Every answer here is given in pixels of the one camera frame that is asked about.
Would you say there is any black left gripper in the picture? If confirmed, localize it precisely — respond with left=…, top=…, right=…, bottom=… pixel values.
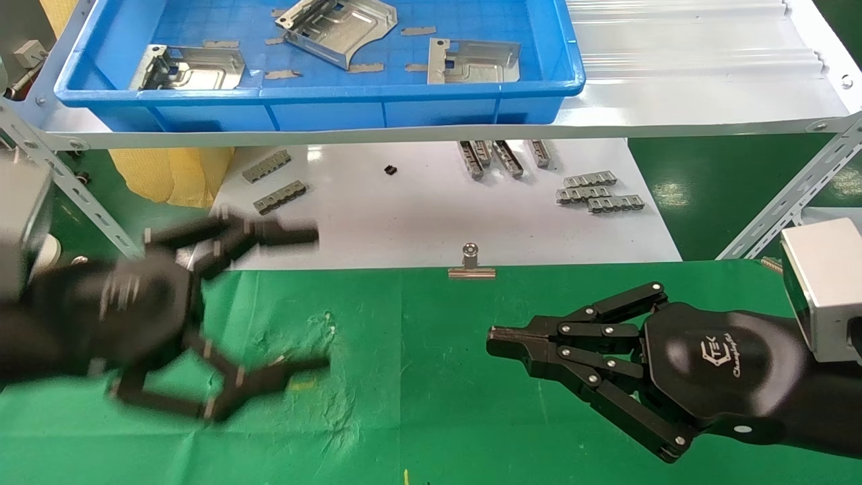
left=27, top=216, right=331, bottom=423

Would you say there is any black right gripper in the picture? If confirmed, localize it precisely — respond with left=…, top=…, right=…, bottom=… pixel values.
left=486, top=282, right=810, bottom=464

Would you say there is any silver sheet metal bracket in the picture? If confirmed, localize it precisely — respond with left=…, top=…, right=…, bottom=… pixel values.
left=275, top=0, right=398, bottom=71
left=427, top=38, right=522, bottom=86
left=128, top=44, right=246, bottom=92

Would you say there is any green table cloth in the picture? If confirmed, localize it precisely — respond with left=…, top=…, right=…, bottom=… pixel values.
left=0, top=259, right=862, bottom=485

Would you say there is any blue plastic bin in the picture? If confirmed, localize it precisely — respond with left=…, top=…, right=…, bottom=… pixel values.
left=54, top=0, right=585, bottom=132

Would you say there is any grey metal shelf rack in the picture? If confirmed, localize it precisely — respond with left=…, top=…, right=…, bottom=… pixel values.
left=0, top=0, right=862, bottom=261

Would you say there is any small grey junction box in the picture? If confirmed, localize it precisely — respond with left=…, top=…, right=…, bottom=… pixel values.
left=13, top=39, right=49, bottom=68

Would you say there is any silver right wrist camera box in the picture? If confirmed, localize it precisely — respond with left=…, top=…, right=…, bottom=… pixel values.
left=781, top=217, right=862, bottom=364

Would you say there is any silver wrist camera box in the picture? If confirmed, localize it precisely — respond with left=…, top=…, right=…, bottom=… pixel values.
left=781, top=217, right=862, bottom=364
left=0, top=162, right=55, bottom=267

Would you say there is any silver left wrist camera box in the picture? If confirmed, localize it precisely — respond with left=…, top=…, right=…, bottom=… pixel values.
left=0, top=162, right=55, bottom=267

